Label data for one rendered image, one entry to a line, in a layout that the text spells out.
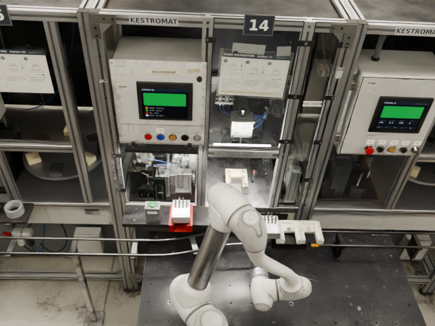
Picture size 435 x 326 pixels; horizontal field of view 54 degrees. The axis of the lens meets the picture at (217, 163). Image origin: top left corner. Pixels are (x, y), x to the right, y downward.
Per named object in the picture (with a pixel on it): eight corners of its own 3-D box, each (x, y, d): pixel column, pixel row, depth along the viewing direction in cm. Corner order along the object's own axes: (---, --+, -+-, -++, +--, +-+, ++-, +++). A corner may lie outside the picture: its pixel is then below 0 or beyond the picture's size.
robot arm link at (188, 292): (181, 331, 203) (160, 295, 216) (208, 320, 213) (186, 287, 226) (233, 209, 164) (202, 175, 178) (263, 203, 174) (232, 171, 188)
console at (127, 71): (118, 147, 211) (107, 63, 180) (127, 113, 232) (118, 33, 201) (203, 149, 213) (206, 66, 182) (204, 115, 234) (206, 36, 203)
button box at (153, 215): (145, 223, 234) (144, 208, 226) (147, 212, 240) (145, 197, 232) (160, 223, 235) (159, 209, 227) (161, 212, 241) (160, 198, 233)
